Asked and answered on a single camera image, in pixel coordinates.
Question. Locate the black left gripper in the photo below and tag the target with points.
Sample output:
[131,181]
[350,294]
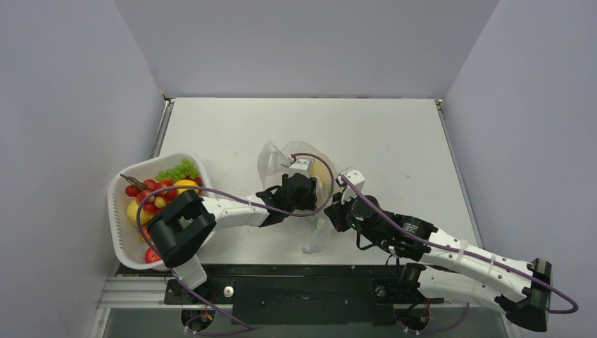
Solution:
[308,203]

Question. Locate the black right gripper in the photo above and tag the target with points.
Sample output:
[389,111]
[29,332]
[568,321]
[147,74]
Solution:
[338,214]

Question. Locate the clear printed plastic bag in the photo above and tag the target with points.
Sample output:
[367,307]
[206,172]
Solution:
[273,162]

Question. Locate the red fake cherry bunch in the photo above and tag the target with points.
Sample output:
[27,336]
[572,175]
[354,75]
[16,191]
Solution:
[141,190]

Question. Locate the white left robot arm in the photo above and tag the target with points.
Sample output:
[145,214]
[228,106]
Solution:
[180,229]

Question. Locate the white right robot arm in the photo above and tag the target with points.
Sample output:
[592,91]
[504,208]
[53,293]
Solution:
[442,266]

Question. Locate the green fake grapes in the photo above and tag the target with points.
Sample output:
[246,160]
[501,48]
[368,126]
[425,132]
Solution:
[183,170]

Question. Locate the yellow fake lemon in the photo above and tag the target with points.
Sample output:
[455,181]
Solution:
[131,212]

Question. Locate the white plastic basket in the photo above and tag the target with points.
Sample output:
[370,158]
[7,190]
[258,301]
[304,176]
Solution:
[128,247]

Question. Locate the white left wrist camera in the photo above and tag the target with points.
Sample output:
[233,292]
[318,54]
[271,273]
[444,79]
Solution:
[301,166]

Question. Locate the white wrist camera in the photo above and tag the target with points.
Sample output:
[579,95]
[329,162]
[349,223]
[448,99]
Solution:
[350,180]
[301,166]

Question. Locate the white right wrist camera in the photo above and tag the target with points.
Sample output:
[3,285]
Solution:
[350,180]

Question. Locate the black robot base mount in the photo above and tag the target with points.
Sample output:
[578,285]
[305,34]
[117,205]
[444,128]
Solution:
[309,294]

